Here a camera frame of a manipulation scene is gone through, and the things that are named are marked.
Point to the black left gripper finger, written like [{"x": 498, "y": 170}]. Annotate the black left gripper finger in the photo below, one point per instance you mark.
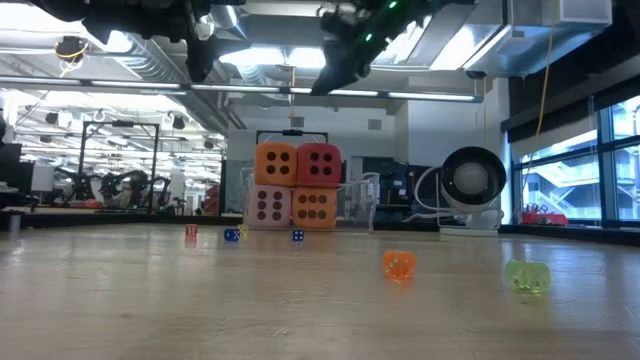
[{"x": 201, "y": 62}]

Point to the red object on windowsill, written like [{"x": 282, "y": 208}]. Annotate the red object on windowsill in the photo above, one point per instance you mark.
[{"x": 545, "y": 219}]

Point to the small yellow translucent die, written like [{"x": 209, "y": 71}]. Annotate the small yellow translucent die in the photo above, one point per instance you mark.
[{"x": 243, "y": 230}]

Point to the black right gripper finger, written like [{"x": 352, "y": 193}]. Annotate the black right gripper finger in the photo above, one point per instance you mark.
[{"x": 345, "y": 65}]

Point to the clear plastic bin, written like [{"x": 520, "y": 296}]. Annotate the clear plastic bin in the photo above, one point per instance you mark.
[{"x": 360, "y": 200}]

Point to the white round desk fan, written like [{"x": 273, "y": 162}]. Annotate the white round desk fan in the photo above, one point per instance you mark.
[{"x": 472, "y": 177}]

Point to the long ceiling strip light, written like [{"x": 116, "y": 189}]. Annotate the long ceiling strip light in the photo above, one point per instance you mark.
[{"x": 430, "y": 96}]

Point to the black equipment cabinet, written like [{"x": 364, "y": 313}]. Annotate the black equipment cabinet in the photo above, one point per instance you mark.
[{"x": 400, "y": 185}]

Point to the light pink foam die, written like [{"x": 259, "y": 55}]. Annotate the light pink foam die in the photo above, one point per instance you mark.
[{"x": 252, "y": 220}]

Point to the grey post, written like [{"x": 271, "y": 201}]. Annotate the grey post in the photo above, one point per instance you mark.
[{"x": 14, "y": 222}]

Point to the black background monitor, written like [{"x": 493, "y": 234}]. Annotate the black background monitor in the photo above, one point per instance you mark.
[{"x": 10, "y": 167}]

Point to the small blue translucent die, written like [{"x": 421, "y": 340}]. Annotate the small blue translucent die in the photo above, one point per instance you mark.
[
  {"x": 297, "y": 236},
  {"x": 231, "y": 235}
]

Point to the small green translucent die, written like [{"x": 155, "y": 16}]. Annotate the small green translucent die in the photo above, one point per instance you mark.
[{"x": 528, "y": 276}]

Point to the dark window frame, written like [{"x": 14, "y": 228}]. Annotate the dark window frame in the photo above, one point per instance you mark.
[{"x": 606, "y": 175}]

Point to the orange foam die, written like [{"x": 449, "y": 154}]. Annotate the orange foam die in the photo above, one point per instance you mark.
[
  {"x": 300, "y": 222},
  {"x": 262, "y": 177}
]

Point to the small red translucent die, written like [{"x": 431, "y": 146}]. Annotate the small red translucent die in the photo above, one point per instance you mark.
[{"x": 191, "y": 231}]

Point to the small orange translucent die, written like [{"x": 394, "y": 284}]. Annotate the small orange translucent die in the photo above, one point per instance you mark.
[{"x": 399, "y": 265}]

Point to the ceiling dome camera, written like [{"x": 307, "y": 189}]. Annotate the ceiling dome camera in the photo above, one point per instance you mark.
[{"x": 475, "y": 74}]

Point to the red foam die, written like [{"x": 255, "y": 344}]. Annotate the red foam die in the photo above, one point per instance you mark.
[{"x": 320, "y": 150}]

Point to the black background robot arm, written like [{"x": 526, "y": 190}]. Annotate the black background robot arm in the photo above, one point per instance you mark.
[
  {"x": 80, "y": 187},
  {"x": 135, "y": 182}
]

